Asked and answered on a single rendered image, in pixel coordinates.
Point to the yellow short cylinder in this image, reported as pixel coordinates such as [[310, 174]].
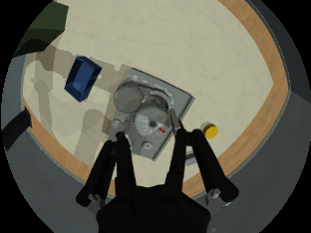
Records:
[[210, 131]]

